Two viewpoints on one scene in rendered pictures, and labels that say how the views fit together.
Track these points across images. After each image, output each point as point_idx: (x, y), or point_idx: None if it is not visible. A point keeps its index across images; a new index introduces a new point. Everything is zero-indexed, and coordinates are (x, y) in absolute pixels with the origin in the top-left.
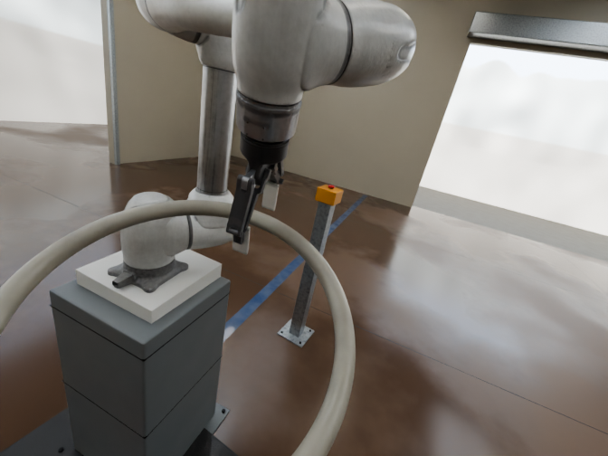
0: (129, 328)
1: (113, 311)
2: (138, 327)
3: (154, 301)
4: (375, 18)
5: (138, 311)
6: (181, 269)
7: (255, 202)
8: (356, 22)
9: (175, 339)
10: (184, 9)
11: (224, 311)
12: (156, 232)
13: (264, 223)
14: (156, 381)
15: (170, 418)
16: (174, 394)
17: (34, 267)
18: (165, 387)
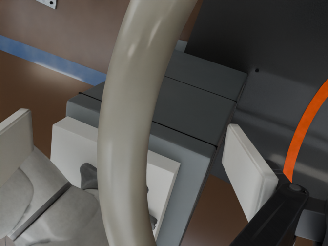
0: (194, 180)
1: (177, 204)
2: (190, 172)
3: (158, 176)
4: None
5: (173, 183)
6: (93, 170)
7: (247, 245)
8: None
9: (175, 126)
10: None
11: (102, 86)
12: (88, 243)
13: (145, 126)
14: (212, 121)
15: (210, 88)
16: (199, 96)
17: None
18: (205, 108)
